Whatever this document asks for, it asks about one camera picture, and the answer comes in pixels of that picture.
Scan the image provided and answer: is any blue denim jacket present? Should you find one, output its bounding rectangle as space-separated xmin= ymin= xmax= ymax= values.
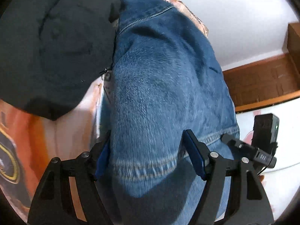
xmin=108 ymin=0 xmax=239 ymax=224

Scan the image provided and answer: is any comic print bed sheet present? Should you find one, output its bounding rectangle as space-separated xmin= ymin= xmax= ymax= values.
xmin=1 ymin=0 xmax=207 ymax=222

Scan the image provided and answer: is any black folded garment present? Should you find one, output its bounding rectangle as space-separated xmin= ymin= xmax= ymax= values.
xmin=1 ymin=0 xmax=121 ymax=120

